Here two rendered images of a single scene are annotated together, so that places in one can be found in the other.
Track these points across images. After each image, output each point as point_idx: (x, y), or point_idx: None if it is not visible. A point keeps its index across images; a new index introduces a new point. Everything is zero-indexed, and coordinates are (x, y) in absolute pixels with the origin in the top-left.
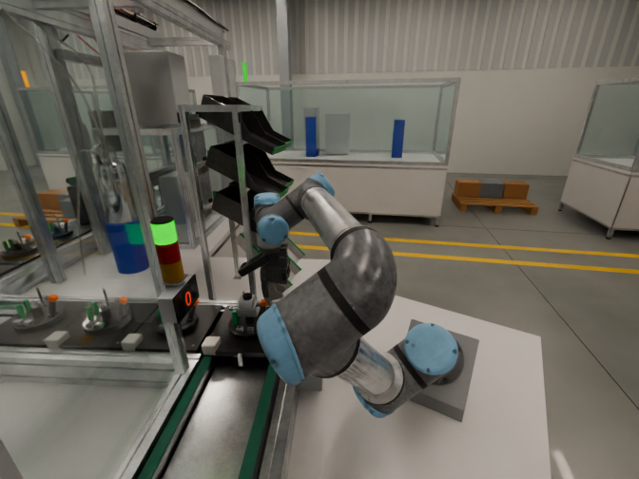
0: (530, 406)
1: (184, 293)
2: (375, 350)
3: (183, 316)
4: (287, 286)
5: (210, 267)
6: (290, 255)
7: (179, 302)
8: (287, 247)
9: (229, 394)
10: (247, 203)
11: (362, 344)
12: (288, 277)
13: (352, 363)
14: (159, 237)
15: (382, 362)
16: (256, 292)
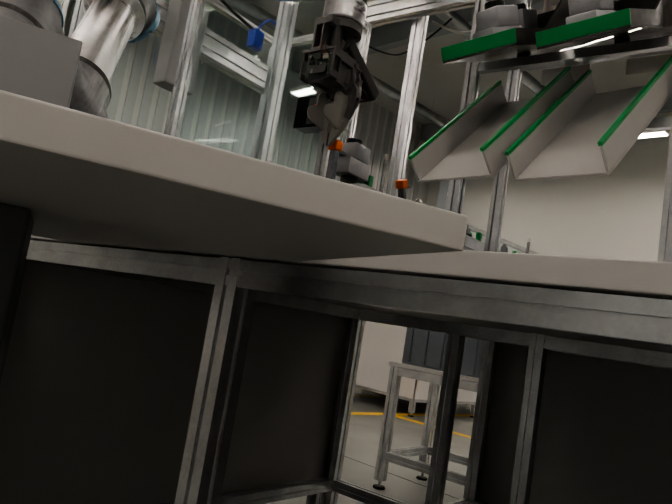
0: None
1: (314, 102)
2: (84, 25)
3: (301, 124)
4: (416, 166)
5: (501, 175)
6: (598, 156)
7: (302, 106)
8: (327, 19)
9: None
10: (481, 4)
11: (90, 7)
12: (465, 171)
13: (84, 10)
14: None
15: (71, 37)
16: (453, 208)
